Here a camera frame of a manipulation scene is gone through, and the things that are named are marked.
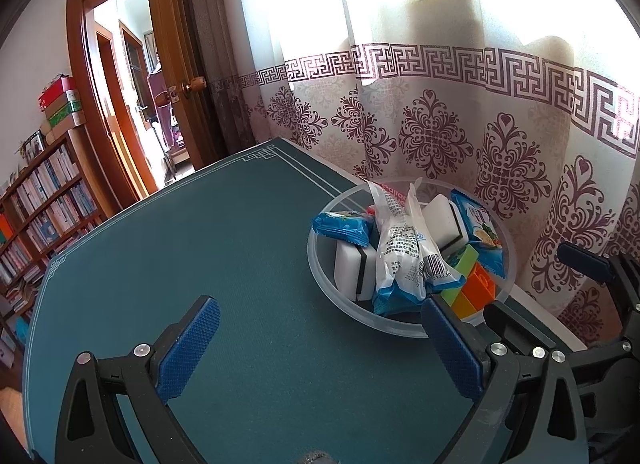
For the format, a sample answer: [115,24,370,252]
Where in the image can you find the pink pants on hanger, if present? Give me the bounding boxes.
[147,62,173,125]

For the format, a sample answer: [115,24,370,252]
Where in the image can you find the clear plastic bowl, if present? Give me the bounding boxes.
[306,177,518,340]

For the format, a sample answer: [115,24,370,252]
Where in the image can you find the yellow and orange toy block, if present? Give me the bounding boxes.
[452,264,498,320]

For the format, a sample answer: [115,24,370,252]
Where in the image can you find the green toy block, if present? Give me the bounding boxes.
[440,244,481,317]

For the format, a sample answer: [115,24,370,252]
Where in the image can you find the dark brown curtain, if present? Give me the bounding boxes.
[182,0,256,155]

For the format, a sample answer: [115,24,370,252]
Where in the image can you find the white sponge grey stripe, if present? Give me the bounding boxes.
[334,239,381,302]
[422,194,471,250]

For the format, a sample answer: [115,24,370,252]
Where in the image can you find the wooden bookshelf with books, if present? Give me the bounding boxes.
[0,131,108,335]

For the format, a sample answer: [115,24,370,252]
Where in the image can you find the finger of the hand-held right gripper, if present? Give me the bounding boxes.
[556,243,640,315]
[479,301,576,361]

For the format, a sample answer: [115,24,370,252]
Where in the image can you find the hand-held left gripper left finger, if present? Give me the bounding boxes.
[54,294,222,464]

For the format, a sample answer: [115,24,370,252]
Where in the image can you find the red and white packet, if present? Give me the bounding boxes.
[367,181,408,217]

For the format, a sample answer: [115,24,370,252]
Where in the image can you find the wooden door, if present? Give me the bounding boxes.
[145,0,221,170]

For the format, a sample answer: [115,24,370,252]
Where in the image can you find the white medical mask bag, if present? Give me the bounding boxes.
[367,179,466,317]

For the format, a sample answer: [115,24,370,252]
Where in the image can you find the wooden door frame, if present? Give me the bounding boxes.
[66,0,161,205]

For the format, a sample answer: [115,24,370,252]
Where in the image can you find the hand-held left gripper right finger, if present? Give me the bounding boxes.
[420,294,591,464]

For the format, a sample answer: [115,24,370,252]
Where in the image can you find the white patterned curtain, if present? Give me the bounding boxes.
[220,0,640,345]

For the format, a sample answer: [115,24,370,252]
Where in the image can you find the photo frame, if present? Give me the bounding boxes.
[20,130,46,157]

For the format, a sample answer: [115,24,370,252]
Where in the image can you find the blue cracker packet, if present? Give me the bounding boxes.
[450,188,507,277]
[312,211,376,250]

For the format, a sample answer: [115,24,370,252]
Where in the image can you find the red cardboard box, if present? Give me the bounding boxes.
[39,75,76,111]

